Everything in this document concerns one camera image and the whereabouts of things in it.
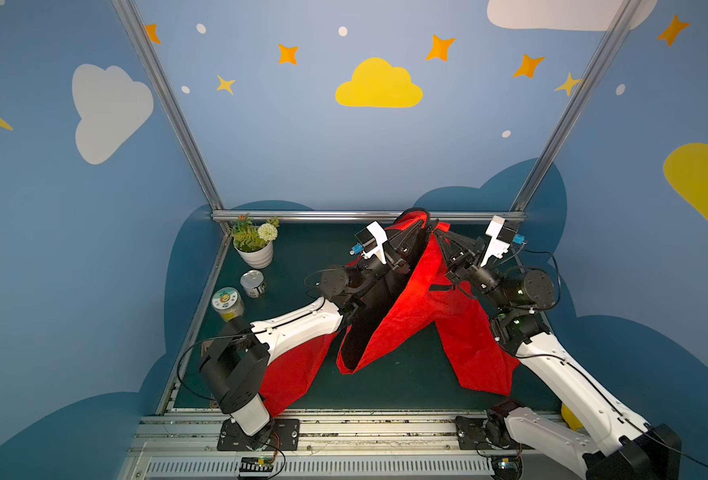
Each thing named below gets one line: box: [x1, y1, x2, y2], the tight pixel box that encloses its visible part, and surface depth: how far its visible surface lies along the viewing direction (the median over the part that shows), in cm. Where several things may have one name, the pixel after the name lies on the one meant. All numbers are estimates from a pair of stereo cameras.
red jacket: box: [263, 210, 520, 418], surface depth 66 cm
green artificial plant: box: [230, 213, 280, 252], surface depth 100 cm
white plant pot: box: [233, 238, 274, 269], surface depth 104 cm
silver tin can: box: [240, 269, 266, 298], surface depth 100 cm
